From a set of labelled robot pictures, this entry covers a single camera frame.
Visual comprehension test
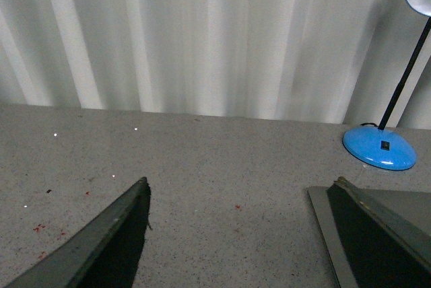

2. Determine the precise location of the blue desk lamp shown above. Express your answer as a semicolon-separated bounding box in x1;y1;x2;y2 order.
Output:
342;0;431;172

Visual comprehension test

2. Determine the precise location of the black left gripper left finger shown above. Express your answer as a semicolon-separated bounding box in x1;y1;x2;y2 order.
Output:
9;177;152;287

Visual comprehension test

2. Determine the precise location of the silver laptop with black keyboard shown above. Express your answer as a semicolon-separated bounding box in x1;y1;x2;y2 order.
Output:
307;185;430;287

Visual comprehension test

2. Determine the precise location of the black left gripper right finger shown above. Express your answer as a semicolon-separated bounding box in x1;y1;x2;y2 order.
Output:
327;177;430;287

